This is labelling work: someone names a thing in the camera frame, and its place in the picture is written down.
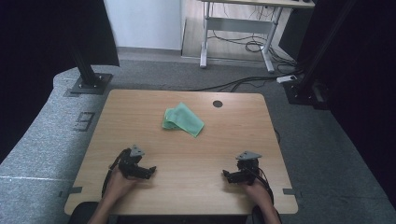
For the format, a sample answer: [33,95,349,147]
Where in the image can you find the coiled black floor cables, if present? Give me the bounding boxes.
[207,29,297,68]

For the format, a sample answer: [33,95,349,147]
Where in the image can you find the black floor cable bundle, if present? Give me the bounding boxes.
[189,69,304,93]

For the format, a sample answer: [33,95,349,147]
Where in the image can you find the person's left hand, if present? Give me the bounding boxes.
[103,167,140,203]

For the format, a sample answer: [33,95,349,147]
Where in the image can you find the white power strip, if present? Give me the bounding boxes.
[276,74,299,85]

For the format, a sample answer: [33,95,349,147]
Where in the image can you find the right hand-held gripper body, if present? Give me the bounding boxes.
[234,150,263,185]

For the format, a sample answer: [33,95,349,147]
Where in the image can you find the black metal stand with base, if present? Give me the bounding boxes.
[69,46,114,96]
[284,0,358,110]

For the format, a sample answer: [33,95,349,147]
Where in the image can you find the dark box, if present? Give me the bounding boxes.
[278,7,314,62]

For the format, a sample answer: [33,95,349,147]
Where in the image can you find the green microfiber cloth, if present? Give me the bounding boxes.
[162,102,205,138]

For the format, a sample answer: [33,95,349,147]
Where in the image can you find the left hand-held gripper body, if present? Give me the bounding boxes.
[118,144,146,180]

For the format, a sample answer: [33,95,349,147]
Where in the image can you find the white metal desk frame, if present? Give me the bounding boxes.
[199,0,316,74]

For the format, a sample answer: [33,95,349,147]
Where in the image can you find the black curtain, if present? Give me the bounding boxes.
[0,0,120,163]
[295,0,396,210]

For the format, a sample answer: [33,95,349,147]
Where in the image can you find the person's right hand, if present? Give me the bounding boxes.
[242,180,275,209]

